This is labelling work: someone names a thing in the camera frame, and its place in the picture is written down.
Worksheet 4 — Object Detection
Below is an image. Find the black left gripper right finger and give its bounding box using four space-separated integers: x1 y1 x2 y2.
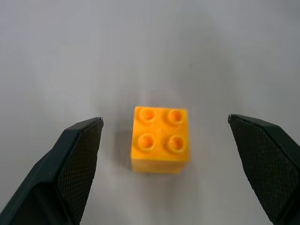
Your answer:
227 113 300 225

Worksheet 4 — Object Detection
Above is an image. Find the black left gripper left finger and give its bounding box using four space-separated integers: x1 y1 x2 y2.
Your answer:
0 116 105 225

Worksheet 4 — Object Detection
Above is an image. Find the yellow studded building block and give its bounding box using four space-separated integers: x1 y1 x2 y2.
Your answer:
131 105 191 174

